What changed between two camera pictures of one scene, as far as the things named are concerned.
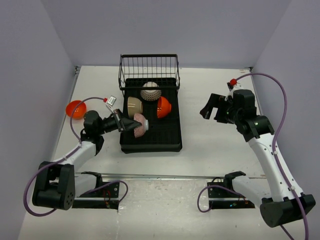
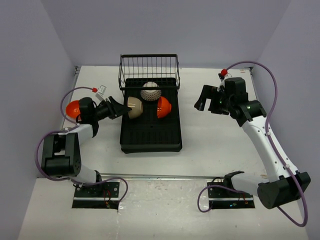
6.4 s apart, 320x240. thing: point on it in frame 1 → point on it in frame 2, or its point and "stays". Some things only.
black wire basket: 149,72 stays
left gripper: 124,124 → 110,106
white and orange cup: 134,106 stays
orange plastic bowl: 80,111 stays
